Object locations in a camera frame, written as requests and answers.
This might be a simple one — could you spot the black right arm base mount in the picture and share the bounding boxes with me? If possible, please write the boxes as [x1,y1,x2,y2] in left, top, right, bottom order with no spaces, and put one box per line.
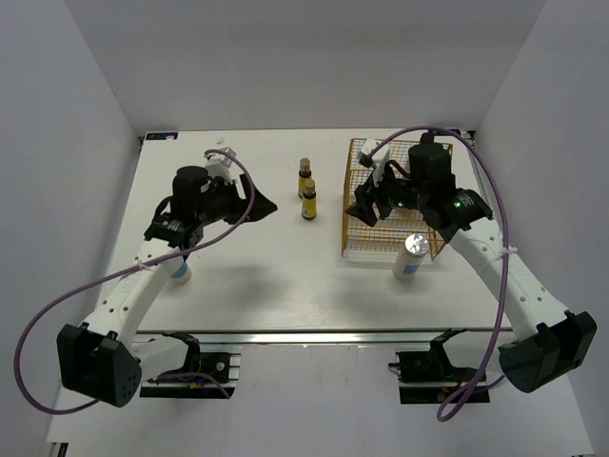
[387,329,477,405]

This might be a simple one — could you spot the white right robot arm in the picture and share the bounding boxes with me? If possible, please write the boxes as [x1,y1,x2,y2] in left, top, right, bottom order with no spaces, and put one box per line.
[346,140,598,393]

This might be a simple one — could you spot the small yellow-label bottle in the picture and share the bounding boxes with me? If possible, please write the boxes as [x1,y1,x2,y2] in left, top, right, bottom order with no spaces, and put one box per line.
[301,178,317,220]
[298,157,312,198]

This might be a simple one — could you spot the blue left corner sticker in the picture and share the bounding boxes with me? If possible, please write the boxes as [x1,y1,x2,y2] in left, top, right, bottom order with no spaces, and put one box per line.
[145,131,178,141]

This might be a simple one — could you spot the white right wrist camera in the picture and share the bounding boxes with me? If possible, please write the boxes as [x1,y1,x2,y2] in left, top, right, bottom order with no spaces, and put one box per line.
[357,137,390,188]

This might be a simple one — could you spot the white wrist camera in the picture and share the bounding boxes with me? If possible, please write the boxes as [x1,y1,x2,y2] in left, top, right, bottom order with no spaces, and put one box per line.
[357,137,390,188]
[204,147,236,184]

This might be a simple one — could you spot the white jar blue label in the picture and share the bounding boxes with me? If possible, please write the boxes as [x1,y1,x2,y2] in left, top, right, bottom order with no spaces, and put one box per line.
[171,261,192,285]

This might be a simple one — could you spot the white granule jar silver lid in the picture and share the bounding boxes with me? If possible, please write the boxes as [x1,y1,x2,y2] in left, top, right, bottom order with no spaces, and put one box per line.
[392,233,429,280]

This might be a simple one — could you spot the yellow wire rack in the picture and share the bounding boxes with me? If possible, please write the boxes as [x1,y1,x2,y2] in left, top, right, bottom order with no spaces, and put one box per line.
[342,137,445,260]

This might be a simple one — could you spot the front small yellow-label bottle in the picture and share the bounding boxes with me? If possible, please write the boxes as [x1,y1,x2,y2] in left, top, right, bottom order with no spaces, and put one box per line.
[301,178,317,220]

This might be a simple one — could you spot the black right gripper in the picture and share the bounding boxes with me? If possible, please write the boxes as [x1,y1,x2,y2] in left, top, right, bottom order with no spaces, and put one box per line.
[345,158,428,227]

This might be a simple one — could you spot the rear small yellow-label bottle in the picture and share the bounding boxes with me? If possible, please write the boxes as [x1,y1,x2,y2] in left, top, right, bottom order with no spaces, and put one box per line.
[298,157,312,198]

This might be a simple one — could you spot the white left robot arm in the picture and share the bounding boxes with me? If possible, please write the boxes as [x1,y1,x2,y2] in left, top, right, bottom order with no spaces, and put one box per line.
[57,166,278,407]

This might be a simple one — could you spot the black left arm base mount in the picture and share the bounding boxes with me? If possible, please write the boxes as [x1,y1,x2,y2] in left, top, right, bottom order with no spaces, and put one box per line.
[131,332,241,400]

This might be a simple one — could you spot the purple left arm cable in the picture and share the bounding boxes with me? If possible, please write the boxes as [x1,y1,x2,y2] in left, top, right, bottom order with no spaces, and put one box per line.
[12,149,253,415]

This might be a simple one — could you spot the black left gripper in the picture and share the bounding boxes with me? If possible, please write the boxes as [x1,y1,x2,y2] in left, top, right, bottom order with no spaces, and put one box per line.
[196,173,277,227]

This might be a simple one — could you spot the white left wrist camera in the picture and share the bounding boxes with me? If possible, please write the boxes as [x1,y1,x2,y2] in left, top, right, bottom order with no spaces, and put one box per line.
[204,147,236,184]

